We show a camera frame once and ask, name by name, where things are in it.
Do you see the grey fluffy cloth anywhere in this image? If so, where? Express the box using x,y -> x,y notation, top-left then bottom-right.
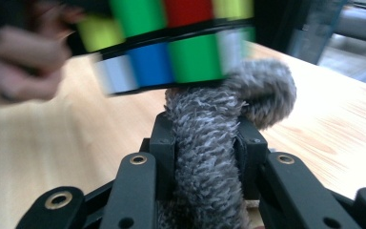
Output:
156,57 -> 298,229

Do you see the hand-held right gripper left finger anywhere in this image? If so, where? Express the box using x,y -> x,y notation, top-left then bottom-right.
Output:
149,111 -> 177,201

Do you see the grey office chair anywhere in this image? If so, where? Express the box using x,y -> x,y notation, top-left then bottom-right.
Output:
333,0 -> 366,61

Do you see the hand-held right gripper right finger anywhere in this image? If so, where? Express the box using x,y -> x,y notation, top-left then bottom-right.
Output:
234,114 -> 270,201

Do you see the dark partition panel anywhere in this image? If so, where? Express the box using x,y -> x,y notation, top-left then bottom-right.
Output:
254,0 -> 351,65

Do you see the multicoloured puzzle cube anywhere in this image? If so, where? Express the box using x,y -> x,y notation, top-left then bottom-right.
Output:
66,0 -> 256,96

